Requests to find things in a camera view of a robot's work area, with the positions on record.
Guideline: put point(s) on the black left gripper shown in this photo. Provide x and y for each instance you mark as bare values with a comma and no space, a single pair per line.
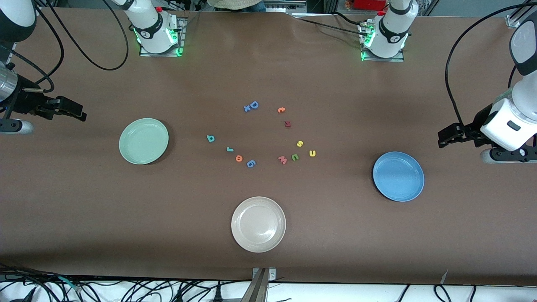
477,124

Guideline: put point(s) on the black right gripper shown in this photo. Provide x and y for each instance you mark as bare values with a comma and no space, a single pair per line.
26,102

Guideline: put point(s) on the blue plate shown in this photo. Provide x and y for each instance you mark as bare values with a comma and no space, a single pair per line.
398,176

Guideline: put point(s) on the pale green plate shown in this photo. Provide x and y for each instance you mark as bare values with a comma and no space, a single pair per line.
144,141

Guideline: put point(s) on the table cover sheet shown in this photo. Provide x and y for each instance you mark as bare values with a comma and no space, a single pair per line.
84,209

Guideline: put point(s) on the aluminium corner profile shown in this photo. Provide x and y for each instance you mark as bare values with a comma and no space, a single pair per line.
514,21

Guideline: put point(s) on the white paper flap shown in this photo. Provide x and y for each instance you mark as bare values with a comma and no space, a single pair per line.
444,277

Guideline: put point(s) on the red box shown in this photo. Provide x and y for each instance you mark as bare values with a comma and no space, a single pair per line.
369,4

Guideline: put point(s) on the pink foam letter w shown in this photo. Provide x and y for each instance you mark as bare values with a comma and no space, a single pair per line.
283,160

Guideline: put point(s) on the blue foam letter D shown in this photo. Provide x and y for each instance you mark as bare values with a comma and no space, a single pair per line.
254,105

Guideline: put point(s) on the blue foam letter g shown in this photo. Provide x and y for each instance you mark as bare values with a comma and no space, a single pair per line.
251,163

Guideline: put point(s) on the person in blue jeans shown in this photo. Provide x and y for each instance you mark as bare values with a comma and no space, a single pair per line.
235,4

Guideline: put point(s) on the grey power strip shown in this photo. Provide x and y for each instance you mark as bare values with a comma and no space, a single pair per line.
289,6

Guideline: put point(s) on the beige plate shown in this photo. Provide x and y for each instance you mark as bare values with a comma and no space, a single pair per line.
258,224

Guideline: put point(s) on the aluminium profile bar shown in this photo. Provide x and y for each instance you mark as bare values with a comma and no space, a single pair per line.
256,291

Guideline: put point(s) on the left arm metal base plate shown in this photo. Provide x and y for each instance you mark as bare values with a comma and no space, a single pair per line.
377,59

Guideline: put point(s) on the small metal bracket plate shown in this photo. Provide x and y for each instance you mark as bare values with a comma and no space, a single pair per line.
272,274

